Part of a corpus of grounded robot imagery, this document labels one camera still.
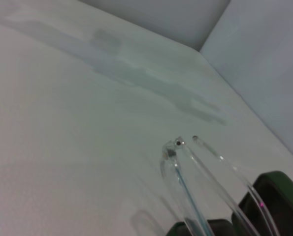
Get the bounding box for green glasses case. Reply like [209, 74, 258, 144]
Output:
[165, 171, 293, 236]

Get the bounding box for clear white glasses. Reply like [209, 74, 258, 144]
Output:
[160, 135, 279, 236]

